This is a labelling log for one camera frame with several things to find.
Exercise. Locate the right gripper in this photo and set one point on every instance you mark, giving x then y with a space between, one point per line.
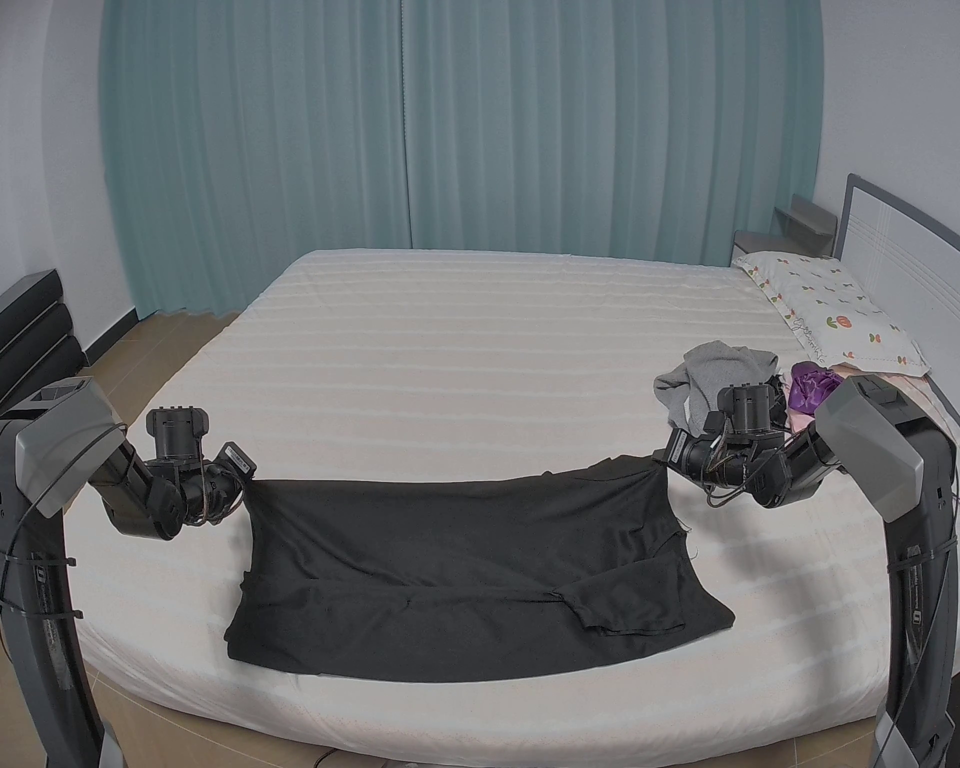
690 454

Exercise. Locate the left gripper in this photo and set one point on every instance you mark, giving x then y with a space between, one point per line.
221 484

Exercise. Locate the black T-shirt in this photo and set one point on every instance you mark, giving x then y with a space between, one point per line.
465 570

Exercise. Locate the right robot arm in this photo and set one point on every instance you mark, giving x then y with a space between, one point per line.
874 442

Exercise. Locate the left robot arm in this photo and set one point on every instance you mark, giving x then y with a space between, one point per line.
64 450

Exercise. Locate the bed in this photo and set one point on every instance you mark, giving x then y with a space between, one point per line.
450 337

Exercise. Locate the grey garment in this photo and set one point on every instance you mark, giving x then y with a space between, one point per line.
712 371

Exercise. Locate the purple satin garment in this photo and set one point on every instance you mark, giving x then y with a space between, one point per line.
814 386

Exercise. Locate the white printed pillow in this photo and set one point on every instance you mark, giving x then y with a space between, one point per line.
832 307

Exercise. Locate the grey bedside table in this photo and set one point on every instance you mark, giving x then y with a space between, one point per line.
756 244

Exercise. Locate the black chest of drawers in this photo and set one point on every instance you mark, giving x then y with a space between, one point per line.
34 337

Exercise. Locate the blue-green curtain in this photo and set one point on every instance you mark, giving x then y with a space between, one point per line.
607 127
262 150

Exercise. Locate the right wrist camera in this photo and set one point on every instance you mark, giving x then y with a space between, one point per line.
715 424

